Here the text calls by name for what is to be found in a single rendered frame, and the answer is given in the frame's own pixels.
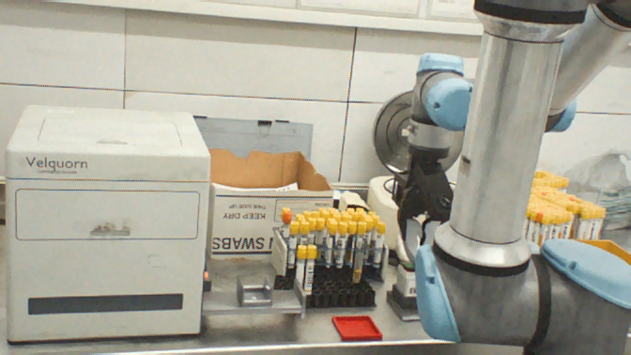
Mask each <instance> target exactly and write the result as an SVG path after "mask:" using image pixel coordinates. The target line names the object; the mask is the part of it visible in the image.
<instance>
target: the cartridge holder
mask: <svg viewBox="0 0 631 355"><path fill-rule="evenodd" d="M387 297H388V300H389V301H390V303H391V304H392V306H393V307H394V309H395V310H396V311H397V314H398V315H400V317H402V318H403V319H404V320H411V319H420V316H419V309H418V302H417V296H405V295H404V294H403V293H402V291H400V290H399V289H398V288H397V286H396V285H392V290H387Z"/></svg>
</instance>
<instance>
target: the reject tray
mask: <svg viewBox="0 0 631 355"><path fill-rule="evenodd" d="M331 321H332V323H333V325H334V327H335V328H336V330H337V331H338V332H339V334H340V335H341V337H342V339H343V340H366V339H382V334H381V332H380V331H379V329H378V328H377V325H376V323H375V322H374V320H373V319H372V318H371V317H370V316H332V317H331Z"/></svg>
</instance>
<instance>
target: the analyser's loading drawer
mask: <svg viewBox="0 0 631 355"><path fill-rule="evenodd" d="M252 297H255V301H252ZM306 302H307V295H306V293H304V291H303V290H302V288H301V285H300V282H299V280H298V279H294V289H293V290H274V288H273V286H271V282H270V280H269V277H268V275H267V274H266V275H265V280H264V284H263V285H258V286H243V283H242V280H241V278H240V276H238V275H237V291H204V298H203V313H202V316H243V315H252V314H278V313H299V315H300V318H304V311H306Z"/></svg>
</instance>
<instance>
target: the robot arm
mask: <svg viewBox="0 0 631 355"><path fill-rule="evenodd" d="M472 11H473V13H474V14H475V16H476V17H477V19H478V20H479V21H480V23H482V24H483V28H484V33H483V34H482V38H481V45H480V51H479V57H478V62H477V69H476V74H475V78H470V77H464V75H465V73H464V65H465V62H464V60H463V58H461V57H459V56H454V55H449V54H423V55H422V56H421V57H420V62H419V67H418V70H416V72H415V77H416V79H415V86H414V94H413V101H412V109H411V116H410V125H409V126H408V127H407V130H408V152H409V161H408V170H404V172H403V173H399V172H395V174H394V181H393V189H392V200H393V201H394V202H395V205H396V206H397V207H398V210H397V223H398V226H399V236H400V239H401V240H402V244H403V248H405V251H406V255H407V257H408V259H409V261H410V262H411V264H412V265H415V292H417V302H418V309H419V316H420V320H421V323H422V327H423V330H424V332H425V333H427V334H428V335H429V337H430V338H432V339H434V340H441V341H450V342H456V343H457V344H461V343H478V345H496V346H514V347H523V352H522V354H521V355H624V350H625V345H626V340H627V335H628V332H629V327H630V322H631V266H629V265H627V264H626V262H625V261H624V260H622V259H621V258H619V257H617V256H616V255H613V254H610V253H608V251H605V250H603V249H599V248H597V247H594V246H591V245H588V244H585V243H581V242H576V241H573V240H572V239H546V240H545V241H544V242H543V244H542V246H541V247H540V250H539V251H540V254H532V253H531V247H530V244H529V243H528V241H527V240H526V239H524V238H523V236H522V229H523V225H524V221H525V215H526V211H528V206H529V202H530V197H531V188H532V183H533V179H534V174H535V169H536V164H537V160H538V155H540V150H541V145H542V141H543V136H544V133H548V132H556V133H560V132H565V131H567V129H568V128H569V127H570V126H572V123H573V120H574V119H575V115H576V110H577V96H578V94H579V93H581V92H582V91H583V89H584V88H585V87H586V86H587V85H588V84H590V83H591V82H592V81H593V80H594V79H595V77H596V76H597V75H598V74H600V73H601V72H602V71H603V70H604V69H605V67H606V65H607V64H609V63H610V62H611V61H612V60H613V59H614V58H615V57H616V56H617V54H619V53H620V52H621V51H622V50H623V49H624V48H625V47H626V46H628V45H629V43H630V42H631V0H474V3H473V10H472ZM455 131H466V132H465V137H464V140H463V144H462V149H461V155H460V161H459V166H458V173H457V179H456V184H455V190H454V192H453V189H452V186H451V183H449V181H448V178H447V177H446V174H445V171H444V168H443V166H442V164H441V162H439V160H441V159H447V158H448V157H449V150H451V149H450V148H449V147H452V145H453V140H454V132H455ZM404 175H406V176H404ZM396 182H397V189H396V195H395V194H394V191H395V183H396ZM419 215H425V220H423V224H419V223H418V222H417V220H416V219H414V218H413V216H414V217H415V218H417V217H418V216H419ZM417 235H418V239H420V247H418V242H417ZM417 247H418V249H417Z"/></svg>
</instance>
